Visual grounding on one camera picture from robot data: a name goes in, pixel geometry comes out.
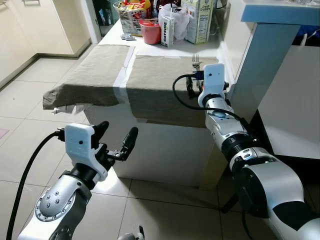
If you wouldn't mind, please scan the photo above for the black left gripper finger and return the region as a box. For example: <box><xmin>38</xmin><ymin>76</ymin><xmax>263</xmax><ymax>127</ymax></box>
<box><xmin>122</xmin><ymin>127</ymin><xmax>139</xmax><ymax>161</ymax></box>
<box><xmin>93</xmin><ymin>121</ymin><xmax>110</xmax><ymax>143</ymax></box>

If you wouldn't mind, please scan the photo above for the beige cloth placemat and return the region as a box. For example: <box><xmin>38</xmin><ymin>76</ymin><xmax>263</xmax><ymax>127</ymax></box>
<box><xmin>125</xmin><ymin>54</ymin><xmax>236</xmax><ymax>128</ymax></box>
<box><xmin>42</xmin><ymin>44</ymin><xmax>132</xmax><ymax>110</ymax></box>

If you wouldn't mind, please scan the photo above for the white Oatside milk carton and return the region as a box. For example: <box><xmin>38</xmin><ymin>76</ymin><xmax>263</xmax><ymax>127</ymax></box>
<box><xmin>160</xmin><ymin>16</ymin><xmax>176</xmax><ymax>48</ymax></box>

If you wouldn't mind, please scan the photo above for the cream crackers box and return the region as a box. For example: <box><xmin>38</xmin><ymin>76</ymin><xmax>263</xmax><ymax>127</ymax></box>
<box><xmin>181</xmin><ymin>0</ymin><xmax>215</xmax><ymax>45</ymax></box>

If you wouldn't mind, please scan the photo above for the white plastic bag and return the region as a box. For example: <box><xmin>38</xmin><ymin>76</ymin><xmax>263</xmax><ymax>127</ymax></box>
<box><xmin>159</xmin><ymin>4</ymin><xmax>191</xmax><ymax>42</ymax></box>

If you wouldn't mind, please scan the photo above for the red instant noodle cup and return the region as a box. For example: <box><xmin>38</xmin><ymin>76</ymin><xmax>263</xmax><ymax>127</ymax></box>
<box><xmin>139</xmin><ymin>19</ymin><xmax>162</xmax><ymax>46</ymax></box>

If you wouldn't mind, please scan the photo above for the white raised bar counter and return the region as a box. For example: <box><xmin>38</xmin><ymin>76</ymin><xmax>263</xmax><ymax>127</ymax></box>
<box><xmin>220</xmin><ymin>0</ymin><xmax>320</xmax><ymax>131</ymax></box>

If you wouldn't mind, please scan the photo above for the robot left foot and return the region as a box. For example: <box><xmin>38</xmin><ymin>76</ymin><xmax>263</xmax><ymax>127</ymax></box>
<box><xmin>117</xmin><ymin>226</ymin><xmax>146</xmax><ymax>240</ymax></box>

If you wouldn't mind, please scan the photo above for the yellow red snack bag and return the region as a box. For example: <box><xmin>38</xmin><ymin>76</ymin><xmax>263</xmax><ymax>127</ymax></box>
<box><xmin>116</xmin><ymin>0</ymin><xmax>152</xmax><ymax>21</ymax></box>

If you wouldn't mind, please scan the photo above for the beige floor cabinet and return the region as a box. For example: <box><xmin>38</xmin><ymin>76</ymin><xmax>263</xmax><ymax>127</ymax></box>
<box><xmin>0</xmin><ymin>0</ymin><xmax>91</xmax><ymax>56</ymax></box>

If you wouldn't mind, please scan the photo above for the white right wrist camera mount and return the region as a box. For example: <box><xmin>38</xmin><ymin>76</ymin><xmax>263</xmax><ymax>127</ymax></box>
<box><xmin>198</xmin><ymin>63</ymin><xmax>226</xmax><ymax>108</ymax></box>

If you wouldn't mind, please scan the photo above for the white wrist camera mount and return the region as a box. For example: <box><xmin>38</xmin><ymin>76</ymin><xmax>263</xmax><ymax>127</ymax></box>
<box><xmin>198</xmin><ymin>63</ymin><xmax>226</xmax><ymax>108</ymax></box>
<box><xmin>64</xmin><ymin>123</ymin><xmax>108</xmax><ymax>182</ymax></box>

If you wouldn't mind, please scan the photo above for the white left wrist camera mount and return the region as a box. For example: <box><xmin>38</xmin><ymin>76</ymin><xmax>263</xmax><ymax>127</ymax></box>
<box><xmin>64</xmin><ymin>123</ymin><xmax>108</xmax><ymax>182</ymax></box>

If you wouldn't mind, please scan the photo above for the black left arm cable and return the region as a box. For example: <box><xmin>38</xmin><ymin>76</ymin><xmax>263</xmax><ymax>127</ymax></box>
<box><xmin>6</xmin><ymin>129</ymin><xmax>67</xmax><ymax>240</ymax></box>

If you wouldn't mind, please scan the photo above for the wire basket with packets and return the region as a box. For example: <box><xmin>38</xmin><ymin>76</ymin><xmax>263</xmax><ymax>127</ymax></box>
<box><xmin>117</xmin><ymin>5</ymin><xmax>151</xmax><ymax>36</ymax></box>

